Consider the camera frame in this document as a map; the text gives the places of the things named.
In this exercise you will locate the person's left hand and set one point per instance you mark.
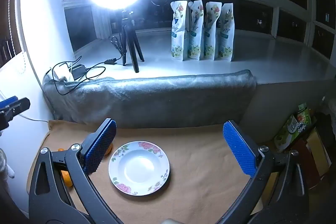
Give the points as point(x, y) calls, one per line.
point(4, 169)

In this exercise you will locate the brown cardboard box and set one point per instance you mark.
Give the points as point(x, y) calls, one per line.
point(317, 150)

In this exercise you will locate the tan mat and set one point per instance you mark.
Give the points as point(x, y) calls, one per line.
point(199, 174)

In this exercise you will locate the white floral plate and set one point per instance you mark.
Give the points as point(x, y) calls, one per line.
point(139, 169)

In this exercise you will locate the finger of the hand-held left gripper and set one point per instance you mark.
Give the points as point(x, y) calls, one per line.
point(21, 106)

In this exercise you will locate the smooth orange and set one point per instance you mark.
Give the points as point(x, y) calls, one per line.
point(109, 149)

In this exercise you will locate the spotted orange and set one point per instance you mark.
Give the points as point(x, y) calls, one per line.
point(67, 179)

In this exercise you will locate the white power strip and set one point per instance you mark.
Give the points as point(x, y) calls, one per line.
point(61, 72)

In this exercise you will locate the grey fleece blanket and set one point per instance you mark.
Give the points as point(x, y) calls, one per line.
point(157, 100)

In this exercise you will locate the green printed package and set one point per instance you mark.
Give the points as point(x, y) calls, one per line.
point(291, 129)

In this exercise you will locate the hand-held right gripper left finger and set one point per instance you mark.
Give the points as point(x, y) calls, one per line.
point(101, 146)

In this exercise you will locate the black tripod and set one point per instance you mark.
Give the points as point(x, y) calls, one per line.
point(132, 43)

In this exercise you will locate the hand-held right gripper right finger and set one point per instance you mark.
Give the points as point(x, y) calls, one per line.
point(240, 151)

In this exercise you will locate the black power adapter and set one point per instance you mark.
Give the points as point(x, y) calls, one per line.
point(78, 71)

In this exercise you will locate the white floral refill pouch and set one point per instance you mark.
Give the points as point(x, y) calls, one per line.
point(226, 35)
point(179, 35)
point(195, 35)
point(211, 35)

